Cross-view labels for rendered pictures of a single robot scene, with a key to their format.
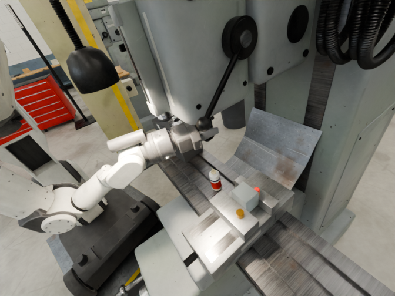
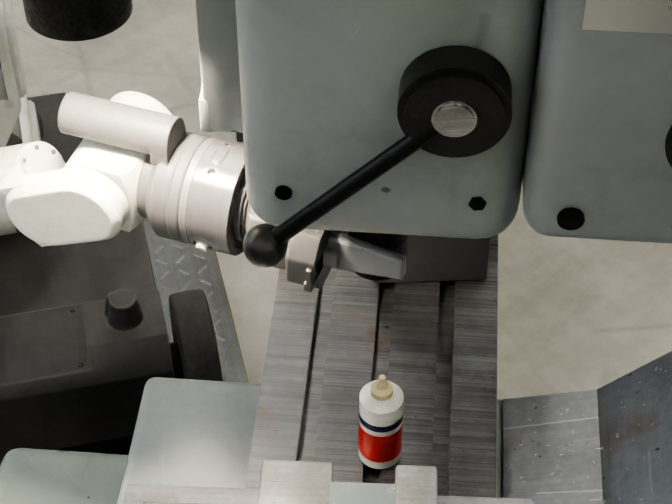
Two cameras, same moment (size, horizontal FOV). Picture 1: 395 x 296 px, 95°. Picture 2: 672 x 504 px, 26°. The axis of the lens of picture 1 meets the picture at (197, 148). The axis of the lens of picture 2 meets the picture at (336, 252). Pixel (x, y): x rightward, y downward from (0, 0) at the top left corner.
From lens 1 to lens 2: 70 cm
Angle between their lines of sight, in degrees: 23
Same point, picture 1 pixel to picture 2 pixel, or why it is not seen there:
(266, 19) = (567, 91)
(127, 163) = (75, 193)
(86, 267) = not seen: outside the picture
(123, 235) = (19, 376)
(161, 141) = (204, 190)
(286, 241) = not seen: outside the picture
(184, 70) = (265, 101)
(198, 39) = (328, 55)
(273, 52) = (593, 176)
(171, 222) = (160, 453)
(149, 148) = (159, 187)
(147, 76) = (211, 31)
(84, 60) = not seen: outside the picture
